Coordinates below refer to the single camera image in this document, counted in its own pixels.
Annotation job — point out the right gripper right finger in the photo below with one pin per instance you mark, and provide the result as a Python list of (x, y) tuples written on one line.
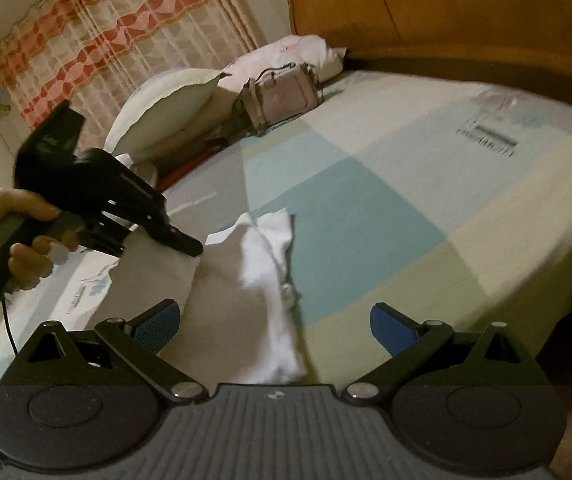
[(411, 346)]

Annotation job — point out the wooden headboard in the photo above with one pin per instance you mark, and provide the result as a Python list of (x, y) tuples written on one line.
[(523, 44)]

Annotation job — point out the white printed sweatshirt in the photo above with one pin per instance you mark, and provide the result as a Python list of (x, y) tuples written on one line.
[(235, 299)]

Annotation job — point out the person left hand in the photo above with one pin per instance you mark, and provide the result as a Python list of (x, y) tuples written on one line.
[(29, 263)]

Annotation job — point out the pink leather handbag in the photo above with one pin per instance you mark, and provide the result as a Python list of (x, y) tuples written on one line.
[(275, 96)]

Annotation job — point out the striped green white pillow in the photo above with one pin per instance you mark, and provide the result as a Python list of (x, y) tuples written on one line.
[(162, 106)]

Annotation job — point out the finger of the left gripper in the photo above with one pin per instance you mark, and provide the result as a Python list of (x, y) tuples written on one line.
[(172, 237), (100, 243)]

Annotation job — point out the patterned beige curtain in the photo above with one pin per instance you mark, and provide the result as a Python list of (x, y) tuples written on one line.
[(95, 53)]

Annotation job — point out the pink floral folded quilt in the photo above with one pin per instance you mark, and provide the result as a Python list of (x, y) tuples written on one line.
[(326, 62)]

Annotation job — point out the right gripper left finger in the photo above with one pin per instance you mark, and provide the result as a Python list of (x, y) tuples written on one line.
[(137, 344)]

